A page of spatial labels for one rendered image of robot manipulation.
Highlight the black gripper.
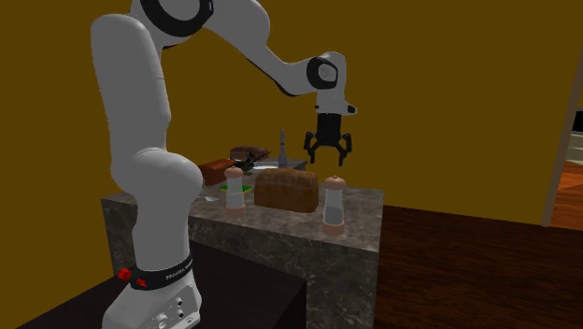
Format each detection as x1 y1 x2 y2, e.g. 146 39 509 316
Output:
303 111 353 168

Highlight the clear shaker with tan cap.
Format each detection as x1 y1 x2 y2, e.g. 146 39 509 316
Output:
224 164 248 219
320 175 348 237

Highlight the brown bread loaf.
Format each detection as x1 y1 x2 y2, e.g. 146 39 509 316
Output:
252 167 320 215

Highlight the small black tool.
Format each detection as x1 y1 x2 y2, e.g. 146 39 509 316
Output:
234 152 257 177

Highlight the red-brown loaf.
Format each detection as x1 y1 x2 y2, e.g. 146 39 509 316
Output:
197 158 238 188

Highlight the grey door frame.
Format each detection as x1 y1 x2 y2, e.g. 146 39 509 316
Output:
541 43 583 228

